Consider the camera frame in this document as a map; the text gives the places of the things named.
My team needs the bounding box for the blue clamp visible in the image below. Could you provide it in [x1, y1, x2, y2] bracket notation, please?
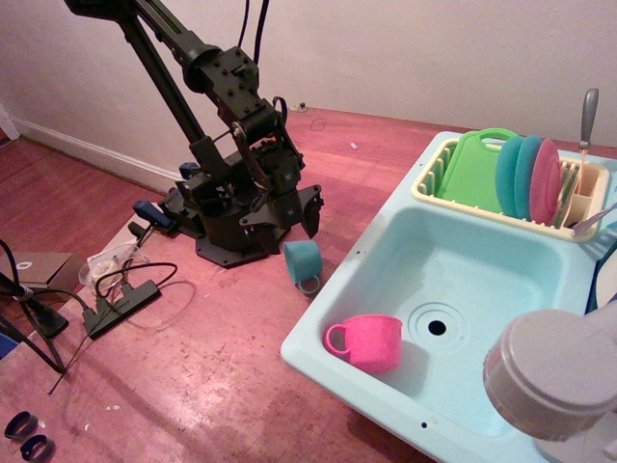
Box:
[128, 200, 177, 245]

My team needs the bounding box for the grey handled utensil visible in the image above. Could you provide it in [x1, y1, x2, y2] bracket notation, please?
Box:
[577, 88, 600, 192]

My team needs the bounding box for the brown cardboard box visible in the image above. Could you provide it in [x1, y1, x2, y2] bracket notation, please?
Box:
[13, 252, 86, 292]

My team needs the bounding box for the teal plate rear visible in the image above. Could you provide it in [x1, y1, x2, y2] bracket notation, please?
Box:
[495, 135, 524, 218]

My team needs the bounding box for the pink plastic cup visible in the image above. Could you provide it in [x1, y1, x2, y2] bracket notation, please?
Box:
[323, 314, 403, 373]

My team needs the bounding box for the purple plastic fork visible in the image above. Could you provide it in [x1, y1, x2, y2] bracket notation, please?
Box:
[573, 203, 617, 234]

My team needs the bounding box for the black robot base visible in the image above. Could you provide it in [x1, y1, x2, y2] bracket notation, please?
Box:
[158, 174, 288, 268]

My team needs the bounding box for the black ring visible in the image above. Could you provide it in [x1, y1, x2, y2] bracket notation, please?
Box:
[19, 434, 52, 461]
[4, 411, 39, 441]

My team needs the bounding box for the black ring lower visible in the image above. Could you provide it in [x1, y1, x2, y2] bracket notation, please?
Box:
[19, 434, 52, 461]

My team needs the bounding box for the teal plate front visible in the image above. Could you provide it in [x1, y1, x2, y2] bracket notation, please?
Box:
[514, 135, 543, 221]

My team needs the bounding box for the green cutting board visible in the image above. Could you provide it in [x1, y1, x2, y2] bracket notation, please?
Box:
[436, 128, 516, 213]

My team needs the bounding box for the grey toy faucet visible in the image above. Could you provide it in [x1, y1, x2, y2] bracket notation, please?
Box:
[483, 298, 616, 462]

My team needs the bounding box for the cream dish rack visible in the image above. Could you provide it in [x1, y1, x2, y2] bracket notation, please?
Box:
[411, 138, 609, 242]

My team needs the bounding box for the black ring upper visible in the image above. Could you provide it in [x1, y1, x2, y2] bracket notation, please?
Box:
[4, 411, 39, 441]

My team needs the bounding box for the light blue toy sink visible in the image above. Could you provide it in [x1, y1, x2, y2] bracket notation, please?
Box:
[281, 131, 616, 462]

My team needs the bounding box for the black usb hub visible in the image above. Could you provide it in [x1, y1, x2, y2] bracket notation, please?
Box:
[83, 280, 161, 340]

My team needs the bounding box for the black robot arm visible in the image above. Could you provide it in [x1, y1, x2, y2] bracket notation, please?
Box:
[67, 1, 323, 256]

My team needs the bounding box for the clear tape roll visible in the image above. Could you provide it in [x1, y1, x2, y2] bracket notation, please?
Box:
[78, 242, 138, 294]

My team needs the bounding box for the teal plate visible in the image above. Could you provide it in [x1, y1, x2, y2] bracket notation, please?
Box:
[514, 135, 543, 221]
[495, 135, 524, 218]

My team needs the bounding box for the pink plate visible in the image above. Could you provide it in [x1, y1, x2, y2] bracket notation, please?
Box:
[529, 139, 561, 225]

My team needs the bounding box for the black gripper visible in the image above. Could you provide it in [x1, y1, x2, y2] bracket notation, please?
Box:
[240, 144, 322, 255]

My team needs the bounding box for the blue plastic cup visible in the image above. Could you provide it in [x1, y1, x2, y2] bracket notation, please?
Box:
[283, 240, 323, 295]

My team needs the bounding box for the black tripod stand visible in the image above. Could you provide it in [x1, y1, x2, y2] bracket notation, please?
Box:
[0, 239, 69, 375]

